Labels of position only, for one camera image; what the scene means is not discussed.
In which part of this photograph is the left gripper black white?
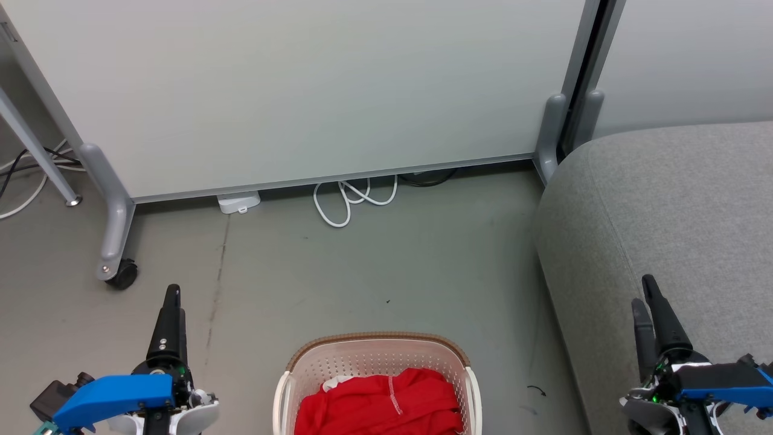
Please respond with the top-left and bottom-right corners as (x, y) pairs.
(109, 283), (220, 435)

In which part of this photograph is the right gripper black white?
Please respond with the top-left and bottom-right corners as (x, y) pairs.
(620, 275), (720, 435)

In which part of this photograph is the red garment with white stripe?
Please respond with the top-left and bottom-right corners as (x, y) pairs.
(293, 367), (464, 435)

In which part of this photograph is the grey fabric sofa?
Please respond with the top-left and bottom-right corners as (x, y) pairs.
(534, 121), (773, 435)

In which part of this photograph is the white cabinet door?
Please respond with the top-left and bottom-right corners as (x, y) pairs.
(585, 0), (773, 141)

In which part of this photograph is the black caster wheel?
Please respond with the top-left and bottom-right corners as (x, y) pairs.
(106, 259), (139, 290)

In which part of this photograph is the grey partition foot with caster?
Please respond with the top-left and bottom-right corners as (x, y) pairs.
(79, 143), (137, 282)

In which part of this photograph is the cream perforated laundry basket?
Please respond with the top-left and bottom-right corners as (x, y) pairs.
(272, 331), (483, 435)

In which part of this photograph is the grey metal table leg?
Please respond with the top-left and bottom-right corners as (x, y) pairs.
(0, 87), (83, 208)

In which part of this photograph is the short grey partition foot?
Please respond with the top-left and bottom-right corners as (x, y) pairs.
(534, 93), (569, 185)

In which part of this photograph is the white floor cable bundle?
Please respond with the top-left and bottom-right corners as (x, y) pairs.
(0, 138), (86, 220)

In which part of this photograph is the white looped cable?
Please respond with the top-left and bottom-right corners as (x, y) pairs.
(312, 175), (399, 229)

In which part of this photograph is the black floor cable bundle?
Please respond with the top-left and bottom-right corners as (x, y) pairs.
(0, 147), (82, 201)

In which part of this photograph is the white partition panel grey frame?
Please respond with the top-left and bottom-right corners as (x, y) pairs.
(0, 0), (600, 204)

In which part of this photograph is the black coiled cable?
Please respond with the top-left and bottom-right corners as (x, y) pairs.
(399, 169), (458, 187)

